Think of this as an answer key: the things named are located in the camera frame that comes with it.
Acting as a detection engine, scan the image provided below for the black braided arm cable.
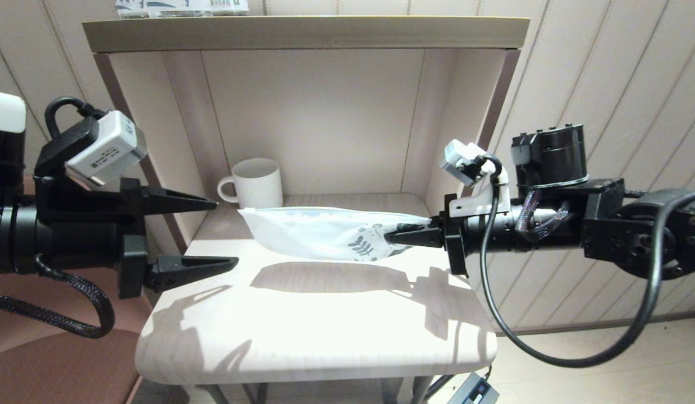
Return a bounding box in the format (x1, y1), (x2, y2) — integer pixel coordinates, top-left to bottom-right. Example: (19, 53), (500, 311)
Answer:
(0, 254), (116, 339)
(515, 190), (571, 237)

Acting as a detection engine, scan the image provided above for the black camera cable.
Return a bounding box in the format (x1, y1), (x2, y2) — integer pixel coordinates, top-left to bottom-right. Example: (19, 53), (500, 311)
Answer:
(44, 96), (105, 142)
(479, 154), (695, 369)

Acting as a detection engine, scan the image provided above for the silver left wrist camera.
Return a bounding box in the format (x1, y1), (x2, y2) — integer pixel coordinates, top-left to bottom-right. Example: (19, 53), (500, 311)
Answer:
(65, 110), (148, 187)

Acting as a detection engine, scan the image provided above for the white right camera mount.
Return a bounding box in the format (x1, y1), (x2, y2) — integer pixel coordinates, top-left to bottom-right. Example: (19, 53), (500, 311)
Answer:
(448, 144), (511, 219)

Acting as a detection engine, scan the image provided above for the white blue patterned package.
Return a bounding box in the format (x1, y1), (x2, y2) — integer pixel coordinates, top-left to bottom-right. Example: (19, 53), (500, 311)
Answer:
(115, 0), (249, 16)

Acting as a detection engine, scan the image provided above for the brown upholstered chair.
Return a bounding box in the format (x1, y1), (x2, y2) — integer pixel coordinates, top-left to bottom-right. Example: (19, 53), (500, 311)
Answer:
(0, 177), (157, 404)

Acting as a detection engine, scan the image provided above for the black power adapter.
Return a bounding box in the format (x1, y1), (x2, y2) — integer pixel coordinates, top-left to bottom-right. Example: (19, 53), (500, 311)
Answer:
(447, 371), (500, 404)

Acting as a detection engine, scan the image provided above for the black left camera cable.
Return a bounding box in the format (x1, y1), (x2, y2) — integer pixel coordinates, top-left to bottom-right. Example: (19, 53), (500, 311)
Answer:
(44, 96), (105, 142)

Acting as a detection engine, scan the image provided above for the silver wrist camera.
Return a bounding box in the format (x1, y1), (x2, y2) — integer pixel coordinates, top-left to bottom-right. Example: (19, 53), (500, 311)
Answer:
(440, 140), (487, 188)
(65, 110), (148, 187)

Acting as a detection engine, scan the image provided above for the light wood shelf desk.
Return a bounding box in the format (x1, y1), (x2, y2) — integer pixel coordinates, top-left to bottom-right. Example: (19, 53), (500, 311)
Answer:
(83, 16), (529, 404)

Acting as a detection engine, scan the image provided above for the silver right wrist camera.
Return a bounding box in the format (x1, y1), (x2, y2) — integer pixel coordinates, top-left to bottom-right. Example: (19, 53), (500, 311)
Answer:
(440, 140), (487, 188)

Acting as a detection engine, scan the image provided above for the white ribbed ceramic mug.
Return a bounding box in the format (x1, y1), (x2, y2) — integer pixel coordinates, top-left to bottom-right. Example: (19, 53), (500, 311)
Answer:
(217, 158), (285, 210)

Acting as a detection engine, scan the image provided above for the white floral zipper pouch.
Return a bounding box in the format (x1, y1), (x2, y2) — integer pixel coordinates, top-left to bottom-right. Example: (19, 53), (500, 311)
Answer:
(236, 206), (433, 263)

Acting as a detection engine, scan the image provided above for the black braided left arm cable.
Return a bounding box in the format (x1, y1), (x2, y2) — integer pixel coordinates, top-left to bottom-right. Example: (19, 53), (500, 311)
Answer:
(0, 254), (116, 339)

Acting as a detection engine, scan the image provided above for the black right camera cable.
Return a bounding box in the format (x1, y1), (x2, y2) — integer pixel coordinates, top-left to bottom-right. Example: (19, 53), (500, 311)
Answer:
(479, 154), (695, 369)

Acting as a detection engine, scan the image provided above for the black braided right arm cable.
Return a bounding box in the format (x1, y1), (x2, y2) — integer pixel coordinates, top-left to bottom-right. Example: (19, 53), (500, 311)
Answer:
(515, 190), (571, 237)

